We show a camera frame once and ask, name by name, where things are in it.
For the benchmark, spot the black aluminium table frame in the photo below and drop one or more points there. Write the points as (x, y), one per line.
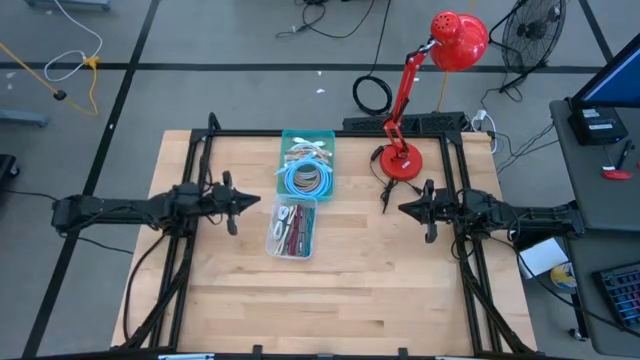
(240, 133)

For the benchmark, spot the red flat gadget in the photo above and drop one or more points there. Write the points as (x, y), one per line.
(617, 175)

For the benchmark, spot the red desk lamp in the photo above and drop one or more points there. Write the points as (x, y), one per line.
(457, 42)

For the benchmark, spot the clear plastic bin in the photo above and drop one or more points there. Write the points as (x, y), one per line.
(272, 250)

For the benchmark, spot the small black floor puck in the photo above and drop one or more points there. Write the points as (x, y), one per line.
(60, 95)

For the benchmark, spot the keyboard with coloured keys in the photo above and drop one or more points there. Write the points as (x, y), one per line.
(620, 295)

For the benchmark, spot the computer monitor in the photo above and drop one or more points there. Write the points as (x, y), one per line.
(612, 82)

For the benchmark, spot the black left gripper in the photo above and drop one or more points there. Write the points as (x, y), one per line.
(222, 202)

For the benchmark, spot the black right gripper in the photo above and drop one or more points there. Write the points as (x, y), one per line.
(445, 207)

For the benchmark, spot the black floor fan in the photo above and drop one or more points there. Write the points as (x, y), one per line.
(532, 31)

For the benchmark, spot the black pen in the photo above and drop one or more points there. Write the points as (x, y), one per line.
(623, 155)

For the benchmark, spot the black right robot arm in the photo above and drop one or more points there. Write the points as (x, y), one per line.
(525, 217)

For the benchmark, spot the grey side desk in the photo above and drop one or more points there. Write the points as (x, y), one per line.
(600, 200)

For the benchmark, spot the grey furniture leg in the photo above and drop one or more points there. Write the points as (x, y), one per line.
(70, 4)
(22, 118)

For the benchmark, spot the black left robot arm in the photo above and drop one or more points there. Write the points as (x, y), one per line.
(125, 207)

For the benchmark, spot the green translucent plastic bin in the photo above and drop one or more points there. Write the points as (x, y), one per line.
(281, 150)

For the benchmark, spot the round blue yellow disc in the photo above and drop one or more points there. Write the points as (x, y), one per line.
(564, 276)

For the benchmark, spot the black wheeled base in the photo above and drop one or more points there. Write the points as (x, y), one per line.
(6, 167)

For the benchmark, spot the black mini computer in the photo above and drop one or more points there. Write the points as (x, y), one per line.
(597, 125)

